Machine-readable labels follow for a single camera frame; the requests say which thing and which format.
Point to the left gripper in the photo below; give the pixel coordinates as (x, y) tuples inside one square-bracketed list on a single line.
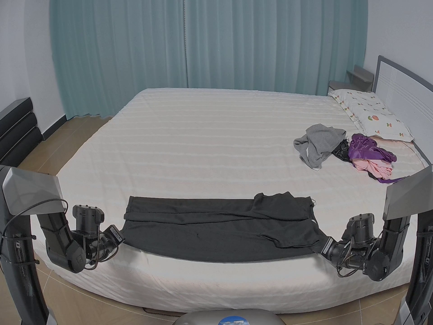
[(110, 244)]

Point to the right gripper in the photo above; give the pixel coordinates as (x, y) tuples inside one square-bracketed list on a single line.
[(333, 251)]

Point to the black T-shirt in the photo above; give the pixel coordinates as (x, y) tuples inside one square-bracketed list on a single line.
[(220, 235)]

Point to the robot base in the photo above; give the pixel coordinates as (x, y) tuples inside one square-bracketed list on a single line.
[(230, 318)]

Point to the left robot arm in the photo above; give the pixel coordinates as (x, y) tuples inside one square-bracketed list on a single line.
[(30, 188)]

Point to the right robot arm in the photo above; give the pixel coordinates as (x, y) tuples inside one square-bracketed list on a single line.
[(402, 198)]

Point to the bed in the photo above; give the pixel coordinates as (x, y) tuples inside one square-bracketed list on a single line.
[(220, 147)]

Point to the pink garment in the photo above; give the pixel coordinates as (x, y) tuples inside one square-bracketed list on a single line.
[(373, 168)]

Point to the black shiny garment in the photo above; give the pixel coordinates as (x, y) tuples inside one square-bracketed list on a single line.
[(342, 152)]

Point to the purple garment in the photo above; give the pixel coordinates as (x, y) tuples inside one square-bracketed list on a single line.
[(363, 149)]

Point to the grey garment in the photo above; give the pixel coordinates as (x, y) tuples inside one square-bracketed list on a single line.
[(319, 142)]

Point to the white printed pillow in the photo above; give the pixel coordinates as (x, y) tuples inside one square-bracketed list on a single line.
[(372, 113)]

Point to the black chest of drawers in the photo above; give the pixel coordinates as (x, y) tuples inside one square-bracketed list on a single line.
[(18, 130)]

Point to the grey bedside table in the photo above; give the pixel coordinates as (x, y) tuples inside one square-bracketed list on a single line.
[(358, 76)]

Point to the blue-green curtain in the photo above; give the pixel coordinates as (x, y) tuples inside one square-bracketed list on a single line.
[(118, 46), (277, 36)]

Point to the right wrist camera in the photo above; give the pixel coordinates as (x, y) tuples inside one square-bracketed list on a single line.
[(347, 233)]

